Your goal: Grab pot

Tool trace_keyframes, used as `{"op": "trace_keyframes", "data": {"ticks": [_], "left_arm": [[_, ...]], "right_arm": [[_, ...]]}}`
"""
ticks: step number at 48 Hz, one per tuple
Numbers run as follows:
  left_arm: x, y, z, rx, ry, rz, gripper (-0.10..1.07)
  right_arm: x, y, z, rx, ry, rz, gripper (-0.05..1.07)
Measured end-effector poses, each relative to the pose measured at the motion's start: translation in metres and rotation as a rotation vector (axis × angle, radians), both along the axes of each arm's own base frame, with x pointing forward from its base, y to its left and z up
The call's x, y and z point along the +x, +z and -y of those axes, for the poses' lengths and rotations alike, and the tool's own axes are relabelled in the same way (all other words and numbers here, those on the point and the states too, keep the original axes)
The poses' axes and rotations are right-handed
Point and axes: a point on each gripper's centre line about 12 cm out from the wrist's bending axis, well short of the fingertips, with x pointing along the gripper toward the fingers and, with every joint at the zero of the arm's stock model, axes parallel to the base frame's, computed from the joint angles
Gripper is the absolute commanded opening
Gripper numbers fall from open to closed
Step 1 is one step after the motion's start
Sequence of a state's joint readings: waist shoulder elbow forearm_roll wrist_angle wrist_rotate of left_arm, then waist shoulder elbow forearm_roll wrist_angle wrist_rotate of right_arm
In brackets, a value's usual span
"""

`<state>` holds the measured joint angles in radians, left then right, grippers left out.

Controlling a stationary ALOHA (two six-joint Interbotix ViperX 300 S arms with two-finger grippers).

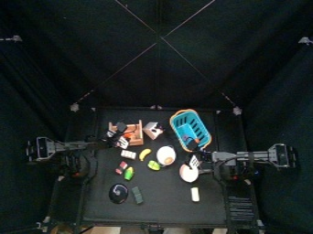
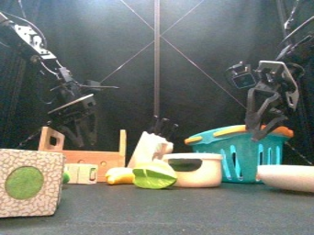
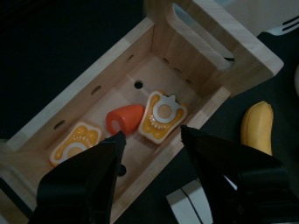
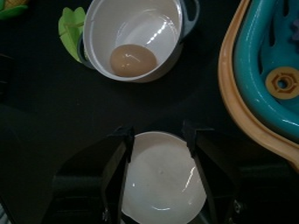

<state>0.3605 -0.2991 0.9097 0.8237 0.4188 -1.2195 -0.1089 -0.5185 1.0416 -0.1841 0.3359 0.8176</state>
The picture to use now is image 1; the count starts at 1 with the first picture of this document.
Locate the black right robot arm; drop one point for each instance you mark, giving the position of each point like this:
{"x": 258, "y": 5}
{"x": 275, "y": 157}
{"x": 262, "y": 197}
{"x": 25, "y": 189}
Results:
{"x": 262, "y": 156}

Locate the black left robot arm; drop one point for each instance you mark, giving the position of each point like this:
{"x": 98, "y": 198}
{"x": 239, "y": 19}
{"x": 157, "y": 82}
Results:
{"x": 53, "y": 146}

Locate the orange toy in basket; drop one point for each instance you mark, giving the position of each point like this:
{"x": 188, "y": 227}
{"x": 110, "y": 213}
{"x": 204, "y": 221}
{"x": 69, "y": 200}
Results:
{"x": 197, "y": 140}

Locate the orange toy food in crate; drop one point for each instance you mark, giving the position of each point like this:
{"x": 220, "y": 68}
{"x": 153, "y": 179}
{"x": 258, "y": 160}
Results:
{"x": 132, "y": 135}

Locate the wooden toy crate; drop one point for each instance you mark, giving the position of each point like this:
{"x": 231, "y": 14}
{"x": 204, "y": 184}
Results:
{"x": 133, "y": 134}

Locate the white toy frying pan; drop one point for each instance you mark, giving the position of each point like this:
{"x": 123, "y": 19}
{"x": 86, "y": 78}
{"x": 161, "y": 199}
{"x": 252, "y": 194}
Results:
{"x": 189, "y": 173}

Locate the white toy block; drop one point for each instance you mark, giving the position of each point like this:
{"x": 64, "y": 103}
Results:
{"x": 129, "y": 154}

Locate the blue basket with orange rim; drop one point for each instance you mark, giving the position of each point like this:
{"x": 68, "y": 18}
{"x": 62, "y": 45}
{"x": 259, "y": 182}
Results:
{"x": 191, "y": 129}

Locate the yellow toy banana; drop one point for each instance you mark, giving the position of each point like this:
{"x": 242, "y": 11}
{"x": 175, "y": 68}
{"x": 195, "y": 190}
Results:
{"x": 145, "y": 154}

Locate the red and white toy piece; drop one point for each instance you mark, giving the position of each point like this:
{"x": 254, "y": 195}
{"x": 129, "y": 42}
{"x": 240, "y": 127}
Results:
{"x": 121, "y": 167}

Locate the small white toy house box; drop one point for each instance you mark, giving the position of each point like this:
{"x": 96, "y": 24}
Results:
{"x": 153, "y": 130}

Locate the green toy lime slice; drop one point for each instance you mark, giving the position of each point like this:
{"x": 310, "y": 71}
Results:
{"x": 155, "y": 165}

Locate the green and yellow toy corn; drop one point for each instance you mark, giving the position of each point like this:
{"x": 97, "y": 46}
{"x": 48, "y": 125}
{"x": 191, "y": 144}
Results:
{"x": 129, "y": 173}

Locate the cream toy butter block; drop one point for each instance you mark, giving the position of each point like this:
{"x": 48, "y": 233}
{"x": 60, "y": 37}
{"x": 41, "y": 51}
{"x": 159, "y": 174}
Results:
{"x": 196, "y": 194}

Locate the black round bowl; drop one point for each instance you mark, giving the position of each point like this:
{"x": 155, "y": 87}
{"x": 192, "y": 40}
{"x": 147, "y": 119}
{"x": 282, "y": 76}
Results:
{"x": 119, "y": 193}

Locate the dark green toy block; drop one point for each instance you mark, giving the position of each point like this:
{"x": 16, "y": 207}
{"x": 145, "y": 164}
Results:
{"x": 137, "y": 195}

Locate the white printed label sticker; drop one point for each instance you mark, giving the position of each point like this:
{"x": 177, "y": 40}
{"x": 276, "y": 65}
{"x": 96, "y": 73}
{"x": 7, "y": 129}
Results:
{"x": 240, "y": 207}

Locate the silver frame clamp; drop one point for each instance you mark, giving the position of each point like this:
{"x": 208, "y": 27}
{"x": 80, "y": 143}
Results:
{"x": 306, "y": 40}
{"x": 238, "y": 110}
{"x": 74, "y": 107}
{"x": 156, "y": 107}
{"x": 16, "y": 38}

